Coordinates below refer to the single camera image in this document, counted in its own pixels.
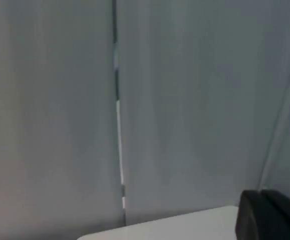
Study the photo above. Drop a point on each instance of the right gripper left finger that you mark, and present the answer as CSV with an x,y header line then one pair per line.
x,y
250,217

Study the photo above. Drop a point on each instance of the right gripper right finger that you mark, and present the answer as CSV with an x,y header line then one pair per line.
x,y
285,217

